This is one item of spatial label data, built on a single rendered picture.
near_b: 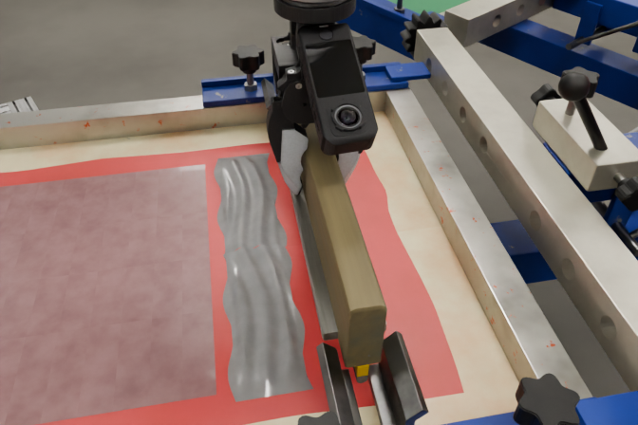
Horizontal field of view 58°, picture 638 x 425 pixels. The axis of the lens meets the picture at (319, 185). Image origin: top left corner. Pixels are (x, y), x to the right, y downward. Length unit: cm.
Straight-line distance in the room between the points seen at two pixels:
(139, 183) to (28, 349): 25
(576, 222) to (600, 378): 126
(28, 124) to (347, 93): 52
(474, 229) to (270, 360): 26
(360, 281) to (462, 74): 44
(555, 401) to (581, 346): 144
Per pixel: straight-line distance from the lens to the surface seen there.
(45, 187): 81
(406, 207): 71
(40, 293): 68
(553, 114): 70
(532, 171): 66
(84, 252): 70
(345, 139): 45
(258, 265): 64
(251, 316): 59
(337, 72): 48
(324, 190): 52
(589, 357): 187
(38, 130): 88
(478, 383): 57
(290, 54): 55
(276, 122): 54
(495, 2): 106
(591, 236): 60
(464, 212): 67
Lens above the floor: 143
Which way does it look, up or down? 40 degrees down
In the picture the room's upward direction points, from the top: straight up
